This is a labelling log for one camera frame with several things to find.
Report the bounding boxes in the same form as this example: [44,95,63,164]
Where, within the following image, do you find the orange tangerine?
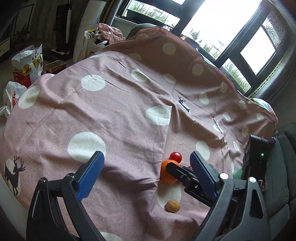
[160,159,180,184]

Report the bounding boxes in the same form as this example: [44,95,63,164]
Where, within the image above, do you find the tan round fruit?
[165,200,181,213]

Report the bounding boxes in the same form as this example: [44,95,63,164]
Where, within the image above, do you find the green plastic bowl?
[232,168,242,180]

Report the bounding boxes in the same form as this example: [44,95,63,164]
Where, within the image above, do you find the pink polka dot cloth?
[1,27,278,240]

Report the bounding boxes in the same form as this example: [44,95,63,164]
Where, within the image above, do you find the white plastic bag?
[1,81,27,118]

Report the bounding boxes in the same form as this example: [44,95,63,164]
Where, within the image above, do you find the black framed window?
[109,1,295,96]

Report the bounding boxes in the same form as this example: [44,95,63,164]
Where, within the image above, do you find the white red shopping bag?
[11,45,43,88]

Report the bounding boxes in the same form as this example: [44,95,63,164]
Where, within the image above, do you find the pink crumpled clothing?
[97,23,125,44]

